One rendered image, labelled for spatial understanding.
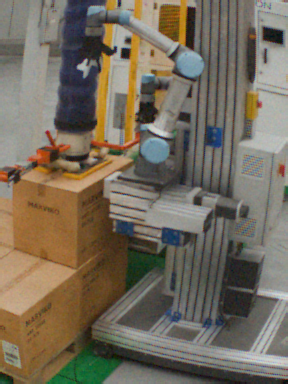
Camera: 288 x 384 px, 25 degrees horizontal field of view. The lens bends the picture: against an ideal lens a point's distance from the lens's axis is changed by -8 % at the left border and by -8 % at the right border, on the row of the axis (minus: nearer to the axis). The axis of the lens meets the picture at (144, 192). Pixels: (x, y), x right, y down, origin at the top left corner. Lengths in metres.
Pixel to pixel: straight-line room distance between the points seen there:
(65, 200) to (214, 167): 0.70
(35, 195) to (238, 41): 1.26
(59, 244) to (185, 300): 0.71
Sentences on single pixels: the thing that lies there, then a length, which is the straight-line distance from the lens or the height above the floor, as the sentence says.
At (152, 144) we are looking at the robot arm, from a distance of 2.90.
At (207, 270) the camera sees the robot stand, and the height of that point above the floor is 0.56.
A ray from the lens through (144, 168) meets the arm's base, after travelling 3.08.
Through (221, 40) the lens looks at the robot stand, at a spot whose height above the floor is 1.72.
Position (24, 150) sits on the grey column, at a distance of 4.97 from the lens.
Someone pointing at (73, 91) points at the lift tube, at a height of 1.37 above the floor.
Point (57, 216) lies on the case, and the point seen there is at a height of 0.80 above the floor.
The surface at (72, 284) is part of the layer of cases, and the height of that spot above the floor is 0.49.
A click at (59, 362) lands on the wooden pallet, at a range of 3.44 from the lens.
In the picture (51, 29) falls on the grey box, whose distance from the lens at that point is 4.75.
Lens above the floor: 2.04
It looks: 20 degrees down
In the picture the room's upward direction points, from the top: 4 degrees clockwise
